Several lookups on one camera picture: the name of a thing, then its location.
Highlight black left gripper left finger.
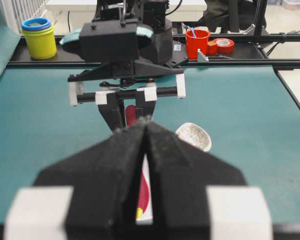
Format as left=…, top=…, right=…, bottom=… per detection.
left=3, top=121, right=146, bottom=240

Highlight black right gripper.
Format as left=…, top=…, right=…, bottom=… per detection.
left=66, top=19, right=184, bottom=132

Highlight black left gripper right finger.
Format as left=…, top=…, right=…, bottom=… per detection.
left=145, top=122, right=273, bottom=240

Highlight yellow hexagonal prism block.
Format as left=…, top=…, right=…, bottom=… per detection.
left=136, top=207, right=143, bottom=220

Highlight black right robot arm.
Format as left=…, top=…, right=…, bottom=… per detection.
left=60, top=0, right=186, bottom=131

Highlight white red bowl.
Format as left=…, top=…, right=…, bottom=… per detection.
left=136, top=154, right=153, bottom=225

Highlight white textured bowl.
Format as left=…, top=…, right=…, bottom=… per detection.
left=175, top=122, right=212, bottom=152

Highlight small orange block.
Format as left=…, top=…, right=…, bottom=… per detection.
left=207, top=40, right=218, bottom=56

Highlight red cup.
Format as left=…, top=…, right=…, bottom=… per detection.
left=185, top=29, right=210, bottom=60

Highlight red tape roll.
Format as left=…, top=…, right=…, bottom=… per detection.
left=212, top=38, right=235, bottom=54

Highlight stacked yellow green cups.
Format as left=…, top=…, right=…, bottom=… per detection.
left=21, top=17, right=57, bottom=60

